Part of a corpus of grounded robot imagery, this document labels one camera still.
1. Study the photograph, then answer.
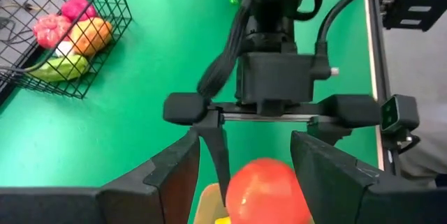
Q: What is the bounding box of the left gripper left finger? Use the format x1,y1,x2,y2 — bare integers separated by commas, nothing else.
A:
0,128,201,224

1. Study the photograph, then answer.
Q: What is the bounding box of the green yellow ridged gourd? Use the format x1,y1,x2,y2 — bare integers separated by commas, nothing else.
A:
29,54,91,82

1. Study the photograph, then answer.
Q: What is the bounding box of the small black depth camera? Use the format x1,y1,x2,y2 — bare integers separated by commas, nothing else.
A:
379,94,422,155

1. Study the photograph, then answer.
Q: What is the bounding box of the tan translucent plastic bin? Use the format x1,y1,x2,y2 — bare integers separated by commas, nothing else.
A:
193,181,231,224

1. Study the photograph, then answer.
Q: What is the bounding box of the orange pumpkin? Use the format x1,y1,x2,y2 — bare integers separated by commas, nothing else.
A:
68,17,114,57

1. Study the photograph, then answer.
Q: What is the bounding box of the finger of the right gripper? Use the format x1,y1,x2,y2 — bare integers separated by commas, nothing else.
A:
191,110,232,207
307,115,353,147

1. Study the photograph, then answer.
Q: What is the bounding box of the black wire basket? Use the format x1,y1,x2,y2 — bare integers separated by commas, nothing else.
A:
0,0,133,100

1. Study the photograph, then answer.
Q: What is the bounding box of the magenta red bell pepper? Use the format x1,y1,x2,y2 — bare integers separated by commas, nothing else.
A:
61,0,98,22

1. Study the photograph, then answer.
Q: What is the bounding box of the red ribbed pumpkin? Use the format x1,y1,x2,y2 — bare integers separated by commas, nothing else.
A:
32,13,73,50

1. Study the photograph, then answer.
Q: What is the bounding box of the black braided cable sleeve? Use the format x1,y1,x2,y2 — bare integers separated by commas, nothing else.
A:
196,0,253,100

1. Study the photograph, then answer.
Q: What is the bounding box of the black drawer cabinet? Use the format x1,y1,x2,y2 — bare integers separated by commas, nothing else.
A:
379,0,447,32

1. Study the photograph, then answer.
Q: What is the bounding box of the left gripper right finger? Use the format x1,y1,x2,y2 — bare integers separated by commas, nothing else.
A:
289,130,447,224

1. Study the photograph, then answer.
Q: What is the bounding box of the large orange fruit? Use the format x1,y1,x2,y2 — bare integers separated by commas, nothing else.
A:
225,157,314,224

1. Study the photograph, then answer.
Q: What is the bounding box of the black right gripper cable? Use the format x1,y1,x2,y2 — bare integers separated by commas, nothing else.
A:
309,0,401,80

